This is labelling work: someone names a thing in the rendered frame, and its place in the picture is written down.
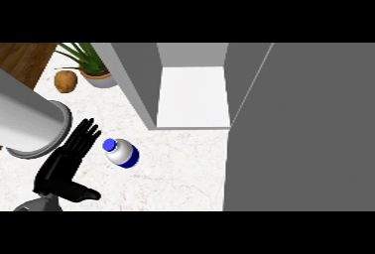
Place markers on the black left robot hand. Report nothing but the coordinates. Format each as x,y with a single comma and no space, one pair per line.
62,167

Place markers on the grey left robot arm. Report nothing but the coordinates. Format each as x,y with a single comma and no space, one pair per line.
40,203

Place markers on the blue capped water bottle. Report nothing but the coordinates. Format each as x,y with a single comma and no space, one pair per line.
121,153

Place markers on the grey open cabinet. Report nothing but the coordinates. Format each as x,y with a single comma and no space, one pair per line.
190,96

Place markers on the dark grey cabinet door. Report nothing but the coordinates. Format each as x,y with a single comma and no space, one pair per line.
302,132

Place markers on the large grey cylinder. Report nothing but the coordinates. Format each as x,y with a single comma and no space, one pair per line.
26,119

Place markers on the brown potato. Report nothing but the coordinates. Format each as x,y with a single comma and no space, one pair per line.
65,81

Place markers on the potted green plant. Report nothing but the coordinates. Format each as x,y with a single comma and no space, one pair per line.
90,64

